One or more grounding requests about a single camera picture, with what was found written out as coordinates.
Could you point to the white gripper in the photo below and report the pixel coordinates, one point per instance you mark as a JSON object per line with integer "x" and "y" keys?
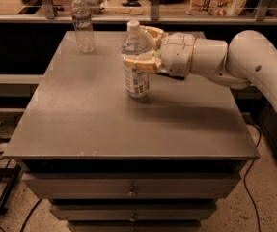
{"x": 178, "y": 54}

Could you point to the blue label plastic bottle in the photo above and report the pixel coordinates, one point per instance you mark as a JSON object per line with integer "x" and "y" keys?
{"x": 134, "y": 45}

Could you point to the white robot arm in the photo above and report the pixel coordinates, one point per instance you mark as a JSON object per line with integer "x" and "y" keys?
{"x": 248, "y": 59}

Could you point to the clear empty water bottle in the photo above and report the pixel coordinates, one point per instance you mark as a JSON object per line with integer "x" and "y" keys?
{"x": 82, "y": 22}

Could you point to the green snack bag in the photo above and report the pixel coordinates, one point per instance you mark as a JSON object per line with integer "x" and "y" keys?
{"x": 174, "y": 61}

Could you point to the printed food bag background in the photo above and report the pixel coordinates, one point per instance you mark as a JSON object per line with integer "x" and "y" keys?
{"x": 216, "y": 7}

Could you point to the grey drawer cabinet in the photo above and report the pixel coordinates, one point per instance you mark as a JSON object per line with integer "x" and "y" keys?
{"x": 83, "y": 142}

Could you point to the round drawer knob upper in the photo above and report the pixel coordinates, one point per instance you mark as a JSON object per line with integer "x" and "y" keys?
{"x": 132, "y": 192}

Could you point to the round drawer knob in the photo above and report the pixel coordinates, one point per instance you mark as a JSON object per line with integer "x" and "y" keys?
{"x": 132, "y": 218}
{"x": 132, "y": 192}

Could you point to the round drawer knob lower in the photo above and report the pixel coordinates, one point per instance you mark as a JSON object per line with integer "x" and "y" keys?
{"x": 132, "y": 218}

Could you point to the black metal stand leg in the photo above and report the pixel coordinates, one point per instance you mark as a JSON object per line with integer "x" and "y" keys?
{"x": 12, "y": 176}

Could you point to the grey metal rail frame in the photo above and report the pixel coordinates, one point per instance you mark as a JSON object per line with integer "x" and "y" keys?
{"x": 247, "y": 12}

